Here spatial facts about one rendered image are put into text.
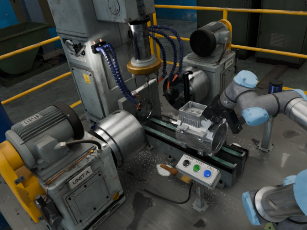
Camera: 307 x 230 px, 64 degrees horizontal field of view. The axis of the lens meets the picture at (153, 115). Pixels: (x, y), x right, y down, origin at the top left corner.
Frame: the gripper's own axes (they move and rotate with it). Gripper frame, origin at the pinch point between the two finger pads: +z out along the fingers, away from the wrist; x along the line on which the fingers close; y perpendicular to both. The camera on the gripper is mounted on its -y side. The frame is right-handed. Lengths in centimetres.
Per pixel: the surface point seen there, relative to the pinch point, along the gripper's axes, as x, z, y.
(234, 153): -10.1, 10.8, -16.0
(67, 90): -88, 259, 225
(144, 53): -3.6, -6.4, 48.8
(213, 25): -67, -4, 45
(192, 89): -27.8, 13.3, 24.4
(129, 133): 23.5, 12.6, 25.5
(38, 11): -174, 271, 442
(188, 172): 23.3, 0.8, -5.8
